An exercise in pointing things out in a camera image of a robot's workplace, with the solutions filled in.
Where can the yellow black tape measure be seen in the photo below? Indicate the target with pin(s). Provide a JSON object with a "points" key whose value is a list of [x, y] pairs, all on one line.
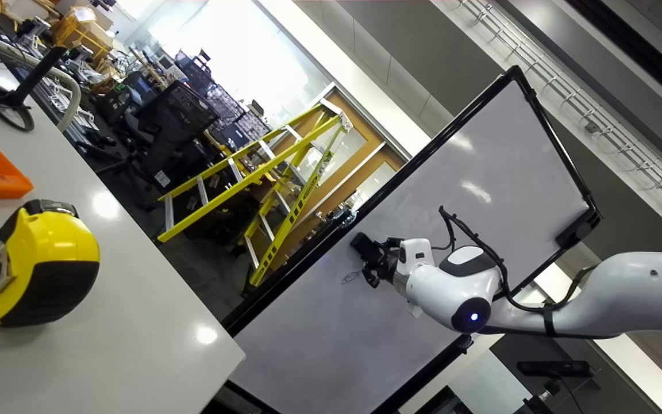
{"points": [[49, 263]]}

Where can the large whiteboard black frame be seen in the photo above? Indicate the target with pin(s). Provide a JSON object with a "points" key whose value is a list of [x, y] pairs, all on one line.
{"points": [[497, 199]]}

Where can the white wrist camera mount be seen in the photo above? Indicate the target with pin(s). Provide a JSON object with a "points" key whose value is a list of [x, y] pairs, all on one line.
{"points": [[409, 257]]}

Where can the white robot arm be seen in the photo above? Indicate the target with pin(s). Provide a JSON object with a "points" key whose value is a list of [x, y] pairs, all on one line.
{"points": [[466, 294]]}

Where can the yellow step ladder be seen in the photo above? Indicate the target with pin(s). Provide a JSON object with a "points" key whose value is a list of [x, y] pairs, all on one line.
{"points": [[274, 176]]}

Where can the black board duster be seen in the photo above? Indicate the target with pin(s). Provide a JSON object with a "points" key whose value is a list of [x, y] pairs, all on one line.
{"points": [[363, 250]]}

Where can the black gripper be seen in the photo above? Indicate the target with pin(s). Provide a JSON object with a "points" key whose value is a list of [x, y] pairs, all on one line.
{"points": [[385, 263]]}

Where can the black camera stand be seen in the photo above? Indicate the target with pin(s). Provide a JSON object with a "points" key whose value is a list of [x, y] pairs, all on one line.
{"points": [[12, 103]]}

